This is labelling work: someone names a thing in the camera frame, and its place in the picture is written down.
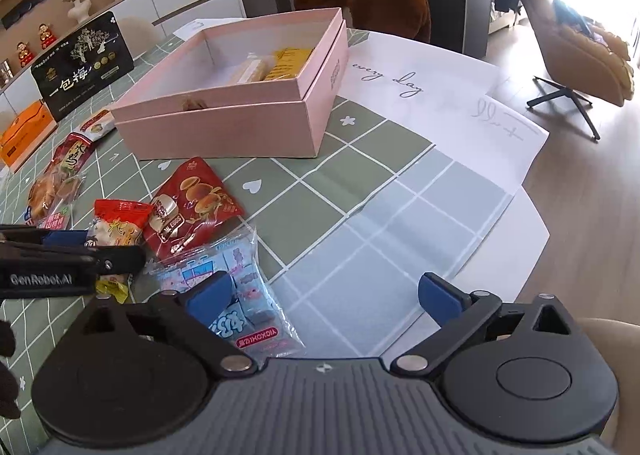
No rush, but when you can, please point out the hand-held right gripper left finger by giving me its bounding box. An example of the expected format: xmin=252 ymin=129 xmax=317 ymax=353
xmin=75 ymin=271 xmax=258 ymax=377

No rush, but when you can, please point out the person's left hand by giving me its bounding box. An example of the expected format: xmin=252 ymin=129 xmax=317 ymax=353
xmin=0 ymin=319 xmax=22 ymax=420

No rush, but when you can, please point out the green checked tablecloth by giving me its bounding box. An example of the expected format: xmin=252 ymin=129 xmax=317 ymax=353
xmin=0 ymin=27 xmax=516 ymax=455

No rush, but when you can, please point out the red bun-print snack packet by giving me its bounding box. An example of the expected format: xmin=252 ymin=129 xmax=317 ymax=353
xmin=149 ymin=156 xmax=246 ymax=262

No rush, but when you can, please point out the small white snack packet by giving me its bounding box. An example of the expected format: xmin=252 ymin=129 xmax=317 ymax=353
xmin=79 ymin=107 xmax=118 ymax=142

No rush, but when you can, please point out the red and white snack packet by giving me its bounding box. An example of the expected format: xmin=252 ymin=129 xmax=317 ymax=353
xmin=86 ymin=199 xmax=155 ymax=250

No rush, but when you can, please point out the red clear-window snack packet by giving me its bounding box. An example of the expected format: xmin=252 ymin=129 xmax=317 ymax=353
xmin=26 ymin=131 xmax=97 ymax=231

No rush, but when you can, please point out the white script paper sheet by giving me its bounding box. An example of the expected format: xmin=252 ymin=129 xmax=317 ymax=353
xmin=336 ymin=31 xmax=503 ymax=136
xmin=400 ymin=95 xmax=551 ymax=196

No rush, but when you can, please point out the small yellow snack packet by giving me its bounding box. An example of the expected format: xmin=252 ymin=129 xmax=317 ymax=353
xmin=94 ymin=273 xmax=133 ymax=306

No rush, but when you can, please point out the beige dining chair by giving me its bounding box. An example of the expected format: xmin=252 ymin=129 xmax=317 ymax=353
xmin=115 ymin=17 xmax=166 ymax=53

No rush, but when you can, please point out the dark blue cushion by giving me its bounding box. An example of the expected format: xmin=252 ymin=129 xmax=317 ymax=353
xmin=552 ymin=0 xmax=601 ymax=36

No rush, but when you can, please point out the light blue snack packet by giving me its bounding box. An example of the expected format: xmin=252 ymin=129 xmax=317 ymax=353
xmin=144 ymin=225 xmax=307 ymax=363

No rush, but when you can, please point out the beige snack packet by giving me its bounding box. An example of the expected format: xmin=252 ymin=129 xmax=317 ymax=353
xmin=229 ymin=55 xmax=275 ymax=86

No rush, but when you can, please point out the tan lounge chair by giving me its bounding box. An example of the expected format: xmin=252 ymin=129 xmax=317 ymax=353
xmin=505 ymin=0 xmax=636 ymax=140

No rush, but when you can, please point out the black box with Chinese text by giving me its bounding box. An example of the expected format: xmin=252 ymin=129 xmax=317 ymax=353
xmin=30 ymin=11 xmax=135 ymax=123

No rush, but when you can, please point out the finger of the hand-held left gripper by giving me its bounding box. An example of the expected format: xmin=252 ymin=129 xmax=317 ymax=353
xmin=0 ymin=224 xmax=88 ymax=252
xmin=0 ymin=242 xmax=147 ymax=277

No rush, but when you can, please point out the orange box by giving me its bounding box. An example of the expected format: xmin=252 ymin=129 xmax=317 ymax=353
xmin=0 ymin=100 xmax=59 ymax=170

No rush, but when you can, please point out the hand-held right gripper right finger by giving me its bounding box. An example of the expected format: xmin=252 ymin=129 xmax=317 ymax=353
xmin=390 ymin=271 xmax=581 ymax=378

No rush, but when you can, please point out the white vase with flowers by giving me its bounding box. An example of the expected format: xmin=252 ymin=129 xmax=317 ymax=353
xmin=62 ymin=0 xmax=93 ymax=24

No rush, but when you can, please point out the pink cardboard box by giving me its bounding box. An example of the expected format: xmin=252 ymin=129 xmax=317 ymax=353
xmin=109 ymin=7 xmax=349 ymax=159

